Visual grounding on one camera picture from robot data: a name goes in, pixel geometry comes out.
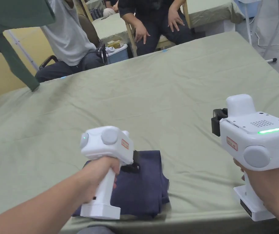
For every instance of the white hand controller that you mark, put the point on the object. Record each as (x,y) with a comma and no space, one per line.
(110,49)

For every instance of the dark green garment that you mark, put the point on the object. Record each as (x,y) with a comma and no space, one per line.
(5,24)

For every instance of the person's left hand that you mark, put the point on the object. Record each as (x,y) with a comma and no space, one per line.
(105,168)

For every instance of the bed with pale green sheet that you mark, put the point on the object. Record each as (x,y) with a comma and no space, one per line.
(168,97)
(210,12)
(110,29)

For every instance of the pale blue box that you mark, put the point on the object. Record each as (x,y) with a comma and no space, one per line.
(117,54)

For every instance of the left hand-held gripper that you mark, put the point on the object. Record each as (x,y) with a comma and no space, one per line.
(110,151)

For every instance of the dark blue shirt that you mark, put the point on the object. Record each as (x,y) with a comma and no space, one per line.
(141,190)

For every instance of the person's right hand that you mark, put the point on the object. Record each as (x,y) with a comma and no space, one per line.
(273,185)

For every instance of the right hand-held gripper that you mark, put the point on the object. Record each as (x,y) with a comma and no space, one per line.
(258,141)

